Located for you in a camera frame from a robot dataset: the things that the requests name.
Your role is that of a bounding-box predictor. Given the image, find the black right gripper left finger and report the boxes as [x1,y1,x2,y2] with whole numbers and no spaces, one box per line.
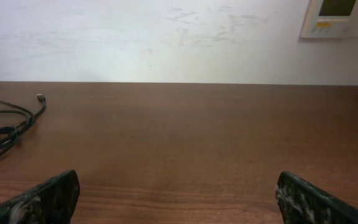
[0,169,80,224]

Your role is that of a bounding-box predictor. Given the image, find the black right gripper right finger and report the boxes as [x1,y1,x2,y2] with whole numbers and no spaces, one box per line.
[275,171,358,224]

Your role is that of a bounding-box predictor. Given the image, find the white wall thermostat panel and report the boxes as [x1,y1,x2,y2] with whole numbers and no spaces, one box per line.
[300,0,358,39]

